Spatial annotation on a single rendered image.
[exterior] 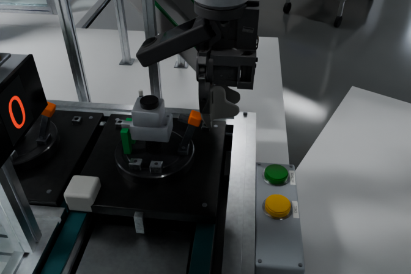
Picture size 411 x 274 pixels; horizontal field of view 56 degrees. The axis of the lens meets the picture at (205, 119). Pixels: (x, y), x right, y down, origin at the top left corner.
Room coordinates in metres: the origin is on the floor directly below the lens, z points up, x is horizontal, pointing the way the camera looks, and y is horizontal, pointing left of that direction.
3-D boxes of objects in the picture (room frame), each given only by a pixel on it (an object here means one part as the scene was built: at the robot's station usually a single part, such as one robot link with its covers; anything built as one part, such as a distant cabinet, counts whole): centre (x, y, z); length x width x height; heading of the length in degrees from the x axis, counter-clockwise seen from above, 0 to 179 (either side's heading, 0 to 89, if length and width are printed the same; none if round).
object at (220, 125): (0.51, 0.09, 0.96); 0.24 x 0.24 x 0.02; 84
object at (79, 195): (0.43, 0.20, 0.97); 0.05 x 0.05 x 0.04; 84
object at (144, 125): (0.51, 0.10, 1.06); 0.08 x 0.04 x 0.07; 84
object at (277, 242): (0.40, -0.11, 0.93); 0.21 x 0.07 x 0.06; 174
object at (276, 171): (0.47, -0.12, 0.96); 0.04 x 0.04 x 0.02
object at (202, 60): (0.50, -0.03, 1.20); 0.09 x 0.08 x 0.12; 84
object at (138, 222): (0.39, 0.10, 0.95); 0.01 x 0.01 x 0.04; 84
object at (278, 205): (0.40, -0.11, 0.96); 0.04 x 0.04 x 0.02
